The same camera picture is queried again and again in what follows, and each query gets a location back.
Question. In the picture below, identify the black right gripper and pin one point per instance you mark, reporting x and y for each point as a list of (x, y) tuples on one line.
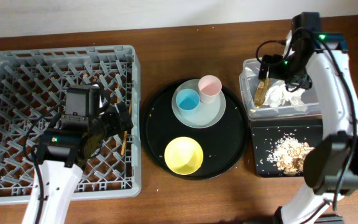
[(266, 69)]

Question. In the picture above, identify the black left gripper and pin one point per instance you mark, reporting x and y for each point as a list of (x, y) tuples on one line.
[(117, 117)]

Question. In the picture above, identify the white tissue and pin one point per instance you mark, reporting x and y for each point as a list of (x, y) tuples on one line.
[(277, 96)]

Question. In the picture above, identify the brown Nescafe Gold sachet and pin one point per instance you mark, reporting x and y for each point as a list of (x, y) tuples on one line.
[(260, 94)]

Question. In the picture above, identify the light blue plastic cup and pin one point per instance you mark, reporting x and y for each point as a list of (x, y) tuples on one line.
[(187, 101)]

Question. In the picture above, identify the yellow plastic bowl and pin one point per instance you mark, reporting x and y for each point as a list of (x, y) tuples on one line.
[(183, 155)]

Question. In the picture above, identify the pink plastic cup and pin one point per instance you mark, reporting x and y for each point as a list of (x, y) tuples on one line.
[(209, 88)]

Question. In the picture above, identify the grey round plate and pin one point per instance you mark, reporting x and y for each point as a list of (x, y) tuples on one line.
[(206, 115)]

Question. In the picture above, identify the food scraps pile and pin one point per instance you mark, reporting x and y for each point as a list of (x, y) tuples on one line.
[(288, 155)]

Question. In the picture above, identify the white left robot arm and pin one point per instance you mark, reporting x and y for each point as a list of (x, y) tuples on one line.
[(55, 184)]

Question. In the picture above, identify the grey plastic dishwasher rack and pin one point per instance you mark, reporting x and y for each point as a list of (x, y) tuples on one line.
[(32, 82)]

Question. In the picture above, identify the clear plastic bin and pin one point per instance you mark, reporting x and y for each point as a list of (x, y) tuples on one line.
[(249, 81)]

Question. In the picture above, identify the black rectangular tray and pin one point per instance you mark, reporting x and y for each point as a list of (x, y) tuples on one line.
[(265, 135)]

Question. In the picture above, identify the black round tray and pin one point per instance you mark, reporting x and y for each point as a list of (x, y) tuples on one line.
[(223, 143)]

